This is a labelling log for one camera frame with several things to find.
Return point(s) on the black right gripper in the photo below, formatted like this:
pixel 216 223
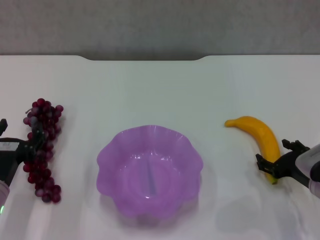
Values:
pixel 290 165

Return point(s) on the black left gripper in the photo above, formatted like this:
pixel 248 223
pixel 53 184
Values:
pixel 11 162

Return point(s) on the dark red grape bunch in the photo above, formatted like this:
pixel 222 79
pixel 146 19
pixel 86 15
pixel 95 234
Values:
pixel 46 117

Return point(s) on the yellow banana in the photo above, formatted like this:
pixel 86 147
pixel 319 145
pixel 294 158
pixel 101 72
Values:
pixel 260 132

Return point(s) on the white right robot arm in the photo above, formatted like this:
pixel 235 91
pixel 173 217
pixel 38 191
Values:
pixel 315 188

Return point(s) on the purple translucent scalloped bowl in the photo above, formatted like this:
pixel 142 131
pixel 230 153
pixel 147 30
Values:
pixel 150 200

